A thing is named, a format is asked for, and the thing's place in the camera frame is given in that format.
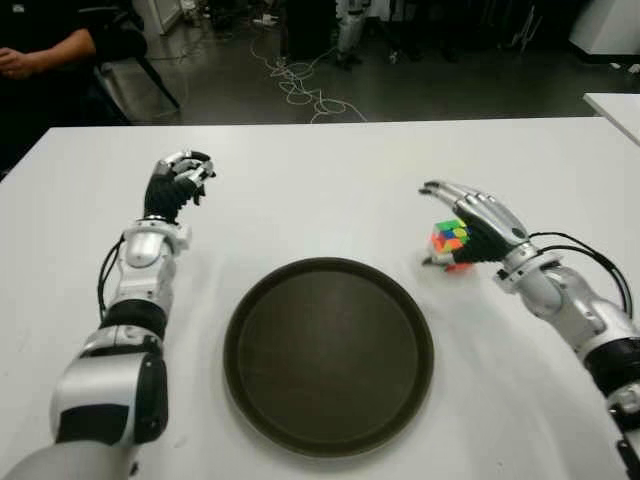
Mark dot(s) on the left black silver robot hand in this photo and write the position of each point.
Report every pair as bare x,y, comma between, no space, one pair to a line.
162,192

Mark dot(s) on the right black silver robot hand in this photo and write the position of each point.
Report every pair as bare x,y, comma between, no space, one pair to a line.
495,225

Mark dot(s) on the multicoloured Rubik's cube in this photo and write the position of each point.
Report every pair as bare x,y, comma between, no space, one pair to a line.
447,235

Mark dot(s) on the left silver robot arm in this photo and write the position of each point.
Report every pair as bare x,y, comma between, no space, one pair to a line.
140,270

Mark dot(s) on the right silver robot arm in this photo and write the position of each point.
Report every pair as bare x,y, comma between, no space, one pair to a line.
570,305

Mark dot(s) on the round dark brown plate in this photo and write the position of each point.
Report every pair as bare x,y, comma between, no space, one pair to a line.
327,360

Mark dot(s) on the black chair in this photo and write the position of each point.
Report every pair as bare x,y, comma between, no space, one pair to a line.
125,40

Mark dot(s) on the white side table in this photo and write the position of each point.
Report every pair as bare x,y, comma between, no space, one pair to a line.
617,107

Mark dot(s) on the white glass-front cabinet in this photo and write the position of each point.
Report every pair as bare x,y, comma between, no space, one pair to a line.
160,15

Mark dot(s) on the seated person in black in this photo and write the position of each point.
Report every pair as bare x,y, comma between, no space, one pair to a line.
50,50

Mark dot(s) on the white power strip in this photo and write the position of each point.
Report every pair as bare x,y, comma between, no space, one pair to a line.
265,20

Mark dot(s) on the small white floor object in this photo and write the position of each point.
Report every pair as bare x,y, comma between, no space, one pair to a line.
633,68

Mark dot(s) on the black cabinet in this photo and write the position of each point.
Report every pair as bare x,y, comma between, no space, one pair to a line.
310,27

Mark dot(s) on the white slanted cabinet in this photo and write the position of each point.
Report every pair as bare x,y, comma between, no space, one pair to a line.
610,25

